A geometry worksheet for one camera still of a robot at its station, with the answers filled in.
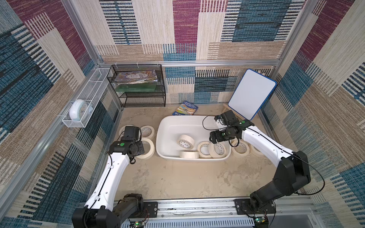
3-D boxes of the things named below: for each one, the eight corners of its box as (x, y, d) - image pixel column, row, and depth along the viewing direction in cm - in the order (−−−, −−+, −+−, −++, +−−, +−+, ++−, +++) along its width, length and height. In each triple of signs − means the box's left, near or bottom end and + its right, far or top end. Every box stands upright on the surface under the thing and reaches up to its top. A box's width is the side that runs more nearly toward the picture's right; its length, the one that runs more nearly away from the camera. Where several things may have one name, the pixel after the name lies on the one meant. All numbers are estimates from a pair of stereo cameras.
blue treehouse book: (173, 115, 115) (173, 113, 113) (184, 102, 124) (184, 100, 122) (188, 122, 110) (188, 120, 109) (198, 108, 119) (198, 106, 118)
